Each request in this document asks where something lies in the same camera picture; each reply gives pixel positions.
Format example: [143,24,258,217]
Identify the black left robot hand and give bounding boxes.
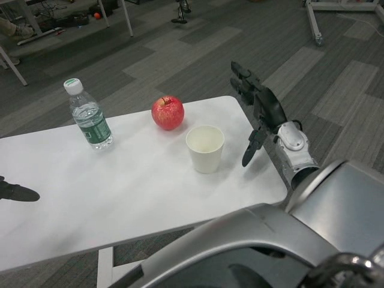
[0,176,41,202]

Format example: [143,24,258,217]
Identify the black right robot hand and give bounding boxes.
[229,61,289,167]

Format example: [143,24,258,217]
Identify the white paper cup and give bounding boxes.
[185,125,226,174]

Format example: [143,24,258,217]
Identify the red apple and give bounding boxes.
[151,95,185,132]

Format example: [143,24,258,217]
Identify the clear plastic water bottle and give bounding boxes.
[62,78,115,151]

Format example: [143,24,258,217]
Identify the slanted white desk leg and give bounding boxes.
[0,44,28,87]

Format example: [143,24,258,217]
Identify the black metal stand legs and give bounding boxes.
[170,0,193,25]

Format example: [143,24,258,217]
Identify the silver robot chest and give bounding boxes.
[112,158,384,288]

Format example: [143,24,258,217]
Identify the white desk leg with foot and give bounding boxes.
[17,0,64,46]

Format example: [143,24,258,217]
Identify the thin white desk leg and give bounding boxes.
[98,0,110,29]
[119,0,134,38]

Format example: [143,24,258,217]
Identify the person's leg with shoe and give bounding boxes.
[0,17,35,38]

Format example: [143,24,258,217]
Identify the black bag on floor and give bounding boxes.
[59,14,90,28]

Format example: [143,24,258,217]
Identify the white wheeled stand frame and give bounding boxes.
[304,0,382,47]

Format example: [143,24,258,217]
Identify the white table leg frame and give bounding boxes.
[96,245,146,288]

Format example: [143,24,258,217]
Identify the white floor cable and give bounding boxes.
[335,11,384,34]

